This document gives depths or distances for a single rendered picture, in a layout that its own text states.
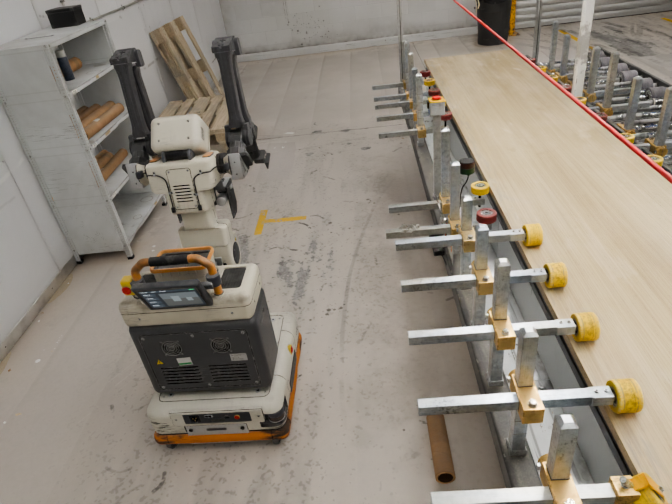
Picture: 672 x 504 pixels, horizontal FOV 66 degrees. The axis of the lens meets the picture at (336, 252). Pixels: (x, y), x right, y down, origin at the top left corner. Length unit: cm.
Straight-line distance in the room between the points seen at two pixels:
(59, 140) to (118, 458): 213
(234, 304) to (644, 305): 140
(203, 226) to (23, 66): 190
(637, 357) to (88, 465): 231
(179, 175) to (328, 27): 772
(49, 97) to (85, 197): 70
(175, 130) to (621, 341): 174
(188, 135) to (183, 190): 22
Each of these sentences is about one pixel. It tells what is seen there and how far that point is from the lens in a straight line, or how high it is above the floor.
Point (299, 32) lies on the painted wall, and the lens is 978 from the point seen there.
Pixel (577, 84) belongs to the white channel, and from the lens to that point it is 362.
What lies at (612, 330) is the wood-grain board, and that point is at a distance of 171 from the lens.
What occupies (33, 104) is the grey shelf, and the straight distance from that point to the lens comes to 393.
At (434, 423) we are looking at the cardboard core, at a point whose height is 8.
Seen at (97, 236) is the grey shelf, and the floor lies 22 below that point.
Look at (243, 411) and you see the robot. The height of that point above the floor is 26.
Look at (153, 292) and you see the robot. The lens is 203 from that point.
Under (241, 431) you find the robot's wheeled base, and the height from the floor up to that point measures 12.
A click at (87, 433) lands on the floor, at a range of 298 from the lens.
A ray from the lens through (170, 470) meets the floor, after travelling 264.
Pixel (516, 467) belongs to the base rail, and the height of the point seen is 70.
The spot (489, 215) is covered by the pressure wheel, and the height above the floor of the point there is 91.
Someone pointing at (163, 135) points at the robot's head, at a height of 133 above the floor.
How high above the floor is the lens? 199
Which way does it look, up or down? 33 degrees down
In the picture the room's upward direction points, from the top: 8 degrees counter-clockwise
